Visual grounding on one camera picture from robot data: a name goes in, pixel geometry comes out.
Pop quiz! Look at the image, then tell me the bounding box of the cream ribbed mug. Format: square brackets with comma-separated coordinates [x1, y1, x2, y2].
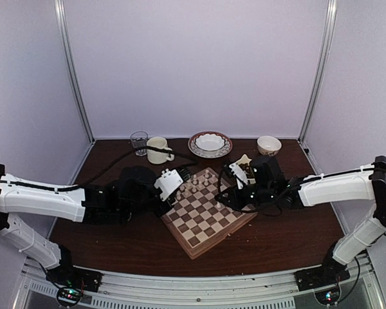
[147, 136, 174, 165]

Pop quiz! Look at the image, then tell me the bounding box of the aluminium front rail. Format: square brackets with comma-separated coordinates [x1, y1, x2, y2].
[10, 254, 386, 308]

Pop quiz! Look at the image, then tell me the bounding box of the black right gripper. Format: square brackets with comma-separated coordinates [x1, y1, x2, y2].
[214, 183, 274, 212]

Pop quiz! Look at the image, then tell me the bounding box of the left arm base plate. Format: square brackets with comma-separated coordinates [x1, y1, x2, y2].
[46, 266, 102, 292]

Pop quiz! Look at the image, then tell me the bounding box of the right aluminium frame post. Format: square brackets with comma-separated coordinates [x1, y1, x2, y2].
[298, 0, 338, 145]

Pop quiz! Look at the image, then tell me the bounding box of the white scalloped bowl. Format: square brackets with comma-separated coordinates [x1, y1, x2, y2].
[195, 133, 225, 151]

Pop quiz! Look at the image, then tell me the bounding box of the wooden chess board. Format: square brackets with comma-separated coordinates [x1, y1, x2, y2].
[161, 167, 257, 259]

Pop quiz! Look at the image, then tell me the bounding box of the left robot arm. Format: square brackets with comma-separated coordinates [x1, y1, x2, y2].
[0, 164, 184, 286]

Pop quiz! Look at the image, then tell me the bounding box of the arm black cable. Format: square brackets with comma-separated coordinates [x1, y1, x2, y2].
[217, 170, 297, 217]
[51, 145, 196, 191]

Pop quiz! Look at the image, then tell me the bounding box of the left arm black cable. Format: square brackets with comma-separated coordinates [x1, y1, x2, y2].
[51, 145, 196, 191]

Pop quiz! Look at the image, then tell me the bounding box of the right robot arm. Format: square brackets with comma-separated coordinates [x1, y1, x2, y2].
[215, 156, 386, 285]

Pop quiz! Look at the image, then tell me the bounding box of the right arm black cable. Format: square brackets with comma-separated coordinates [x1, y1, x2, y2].
[217, 170, 297, 217]

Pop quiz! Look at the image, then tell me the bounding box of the left aluminium frame post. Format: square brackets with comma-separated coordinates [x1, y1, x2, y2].
[54, 0, 95, 144]

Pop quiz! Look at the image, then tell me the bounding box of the aluminium frame post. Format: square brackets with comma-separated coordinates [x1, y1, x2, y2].
[54, 0, 95, 144]
[298, 0, 338, 145]

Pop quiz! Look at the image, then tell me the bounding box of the cream cat-ear bowl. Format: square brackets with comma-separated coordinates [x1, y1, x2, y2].
[236, 154, 252, 173]

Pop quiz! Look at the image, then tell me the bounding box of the clear drinking glass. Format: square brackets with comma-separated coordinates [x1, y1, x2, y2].
[130, 131, 149, 156]

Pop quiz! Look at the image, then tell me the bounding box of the small white floral bowl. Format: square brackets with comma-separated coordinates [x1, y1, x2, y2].
[257, 136, 282, 156]

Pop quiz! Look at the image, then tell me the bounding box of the patterned ceramic plate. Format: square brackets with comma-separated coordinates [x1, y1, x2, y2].
[188, 131, 233, 159]

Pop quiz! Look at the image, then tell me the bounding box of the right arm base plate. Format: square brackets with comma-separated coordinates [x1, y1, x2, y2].
[294, 266, 351, 292]

